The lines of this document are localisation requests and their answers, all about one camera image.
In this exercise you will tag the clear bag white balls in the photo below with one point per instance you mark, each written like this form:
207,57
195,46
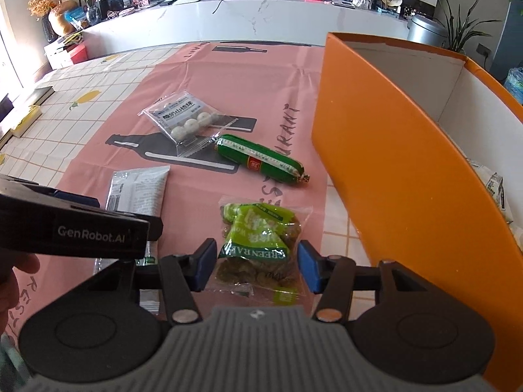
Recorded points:
187,121

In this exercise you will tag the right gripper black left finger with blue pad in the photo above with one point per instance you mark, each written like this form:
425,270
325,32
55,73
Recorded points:
181,276

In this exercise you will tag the dried orange flowers vase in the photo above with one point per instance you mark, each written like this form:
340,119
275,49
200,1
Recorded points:
41,10

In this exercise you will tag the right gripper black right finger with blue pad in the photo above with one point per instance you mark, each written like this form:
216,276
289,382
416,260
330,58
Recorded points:
332,278

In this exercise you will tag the potted green plant right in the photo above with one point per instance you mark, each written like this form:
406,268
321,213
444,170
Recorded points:
458,28

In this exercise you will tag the green sausage stick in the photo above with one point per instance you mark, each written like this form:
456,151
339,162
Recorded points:
258,158

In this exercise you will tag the orange plush toy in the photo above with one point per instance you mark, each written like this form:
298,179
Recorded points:
57,17

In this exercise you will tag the white snack packet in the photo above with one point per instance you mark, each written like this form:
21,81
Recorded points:
139,191

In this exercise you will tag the person's left hand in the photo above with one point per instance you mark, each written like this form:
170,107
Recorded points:
10,294

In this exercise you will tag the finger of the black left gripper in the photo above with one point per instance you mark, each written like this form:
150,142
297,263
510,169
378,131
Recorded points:
153,226

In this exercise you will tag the orange cardboard box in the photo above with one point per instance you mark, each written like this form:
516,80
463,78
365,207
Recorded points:
395,122

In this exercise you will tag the white bread snack bag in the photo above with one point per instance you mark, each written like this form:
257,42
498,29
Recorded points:
493,182

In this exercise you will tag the pink printed table mat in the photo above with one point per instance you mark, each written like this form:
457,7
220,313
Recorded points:
196,138

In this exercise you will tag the white checked lemon tablecloth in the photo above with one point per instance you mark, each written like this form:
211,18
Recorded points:
61,106

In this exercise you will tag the white marble tv cabinet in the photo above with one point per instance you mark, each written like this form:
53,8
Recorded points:
295,21

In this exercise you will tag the blue water bottle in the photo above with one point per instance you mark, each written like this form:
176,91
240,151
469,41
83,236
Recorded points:
514,83

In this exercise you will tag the green raisin snack bag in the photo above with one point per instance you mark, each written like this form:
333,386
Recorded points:
258,257

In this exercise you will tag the silver trash can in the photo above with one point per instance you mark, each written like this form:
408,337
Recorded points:
426,31

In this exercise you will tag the red box on floor stack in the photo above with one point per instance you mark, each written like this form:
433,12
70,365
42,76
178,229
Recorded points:
78,54

